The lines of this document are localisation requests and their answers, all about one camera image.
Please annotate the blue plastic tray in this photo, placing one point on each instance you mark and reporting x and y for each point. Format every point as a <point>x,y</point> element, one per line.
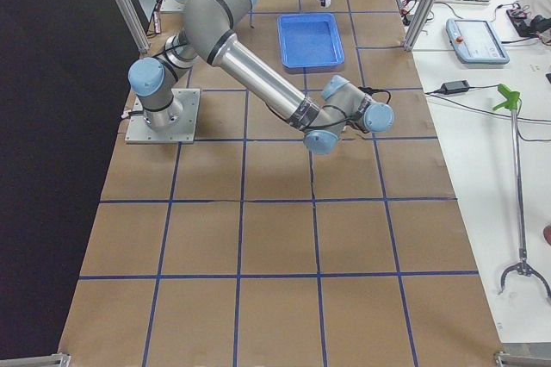
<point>309,41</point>

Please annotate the teach pendant with screen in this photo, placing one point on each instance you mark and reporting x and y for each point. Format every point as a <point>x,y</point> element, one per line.
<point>475,42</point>

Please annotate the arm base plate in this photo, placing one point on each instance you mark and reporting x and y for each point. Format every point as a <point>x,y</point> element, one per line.
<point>176,124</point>
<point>172,6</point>

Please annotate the green handled reach grabber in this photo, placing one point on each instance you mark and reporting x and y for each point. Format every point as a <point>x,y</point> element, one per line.
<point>522,267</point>

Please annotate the brown paper table cover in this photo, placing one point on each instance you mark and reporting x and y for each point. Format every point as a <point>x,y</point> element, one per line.
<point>243,249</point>

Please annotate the black power adapter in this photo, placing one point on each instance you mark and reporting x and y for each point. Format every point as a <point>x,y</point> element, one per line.
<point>455,87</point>

